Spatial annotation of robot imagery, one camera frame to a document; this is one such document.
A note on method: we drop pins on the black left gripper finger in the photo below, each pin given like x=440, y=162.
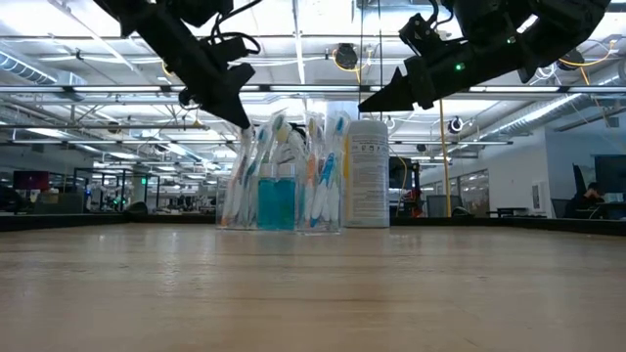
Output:
x=227, y=102
x=243, y=75

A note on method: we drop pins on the blue toothbrush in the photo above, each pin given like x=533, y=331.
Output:
x=326, y=168
x=252, y=168

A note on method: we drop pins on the orange toothbrush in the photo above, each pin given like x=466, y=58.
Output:
x=238, y=173
x=311, y=171

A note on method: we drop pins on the teal mouthwash bottle white cap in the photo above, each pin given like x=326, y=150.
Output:
x=267, y=205
x=286, y=205

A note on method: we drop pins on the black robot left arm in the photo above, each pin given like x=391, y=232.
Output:
x=195, y=10

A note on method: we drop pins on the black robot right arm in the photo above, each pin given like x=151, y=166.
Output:
x=562, y=24

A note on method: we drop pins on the black ceiling-mounted device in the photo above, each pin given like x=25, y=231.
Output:
x=346, y=56
x=456, y=132

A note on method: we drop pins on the black monitor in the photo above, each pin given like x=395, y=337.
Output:
x=611, y=173
x=401, y=171

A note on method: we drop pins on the white wipes canister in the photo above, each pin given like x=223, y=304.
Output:
x=367, y=186

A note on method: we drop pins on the person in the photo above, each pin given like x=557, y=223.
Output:
x=589, y=198

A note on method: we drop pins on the small distant monitor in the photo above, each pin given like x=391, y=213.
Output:
x=30, y=181

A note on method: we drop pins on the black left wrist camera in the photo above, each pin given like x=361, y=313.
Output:
x=230, y=49

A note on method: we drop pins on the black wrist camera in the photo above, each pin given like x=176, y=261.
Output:
x=230, y=49
x=420, y=36

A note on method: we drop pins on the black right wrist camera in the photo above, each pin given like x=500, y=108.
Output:
x=420, y=36

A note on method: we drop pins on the black metal table frame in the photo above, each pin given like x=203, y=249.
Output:
x=538, y=224

